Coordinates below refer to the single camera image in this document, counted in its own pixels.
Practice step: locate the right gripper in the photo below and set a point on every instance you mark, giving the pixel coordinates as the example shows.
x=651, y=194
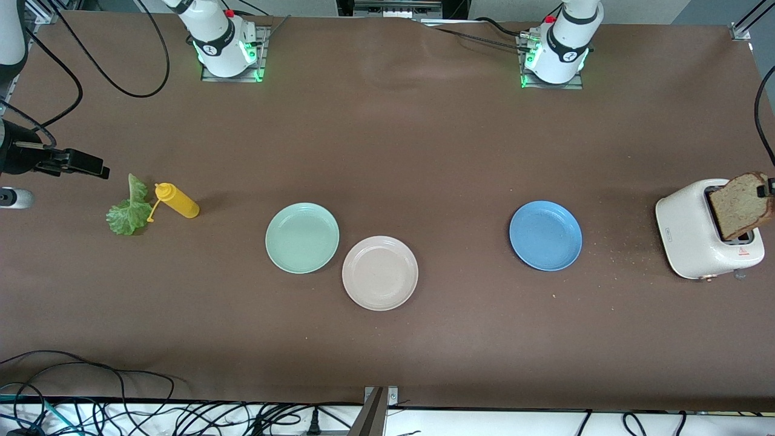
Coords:
x=18, y=158

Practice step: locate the brown bread slice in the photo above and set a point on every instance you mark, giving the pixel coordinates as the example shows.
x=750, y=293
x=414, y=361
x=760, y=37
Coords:
x=738, y=209

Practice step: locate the green lettuce leaf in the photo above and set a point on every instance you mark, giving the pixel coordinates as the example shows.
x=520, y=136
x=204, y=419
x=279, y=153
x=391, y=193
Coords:
x=128, y=215

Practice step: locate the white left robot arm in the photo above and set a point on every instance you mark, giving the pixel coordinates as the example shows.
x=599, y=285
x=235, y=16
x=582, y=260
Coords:
x=563, y=48

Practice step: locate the blue plate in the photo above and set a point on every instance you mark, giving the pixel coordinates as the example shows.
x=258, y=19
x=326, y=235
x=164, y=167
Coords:
x=545, y=236

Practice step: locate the mint green plate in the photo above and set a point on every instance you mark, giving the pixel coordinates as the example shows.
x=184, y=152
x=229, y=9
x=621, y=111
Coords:
x=301, y=238

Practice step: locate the beige plate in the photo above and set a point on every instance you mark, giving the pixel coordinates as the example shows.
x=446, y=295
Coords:
x=379, y=274

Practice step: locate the white toaster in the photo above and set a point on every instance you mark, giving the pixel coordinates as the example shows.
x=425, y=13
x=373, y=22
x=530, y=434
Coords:
x=687, y=236

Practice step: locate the yellow mustard squeeze bottle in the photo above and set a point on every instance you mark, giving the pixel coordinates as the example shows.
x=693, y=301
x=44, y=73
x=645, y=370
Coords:
x=178, y=203

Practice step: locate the black power plug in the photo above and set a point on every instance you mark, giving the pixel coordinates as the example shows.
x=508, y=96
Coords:
x=313, y=422

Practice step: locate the aluminium frame rail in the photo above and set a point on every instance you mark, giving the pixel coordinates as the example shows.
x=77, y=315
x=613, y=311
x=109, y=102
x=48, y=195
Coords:
x=43, y=15
x=742, y=30

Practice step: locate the silver metal bracket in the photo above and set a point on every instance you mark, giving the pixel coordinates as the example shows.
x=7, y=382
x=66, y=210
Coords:
x=393, y=9

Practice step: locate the grey metal post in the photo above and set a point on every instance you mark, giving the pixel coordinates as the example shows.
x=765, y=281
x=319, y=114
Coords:
x=370, y=418

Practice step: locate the small metal bracket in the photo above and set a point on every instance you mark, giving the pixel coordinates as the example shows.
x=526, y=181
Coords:
x=392, y=395

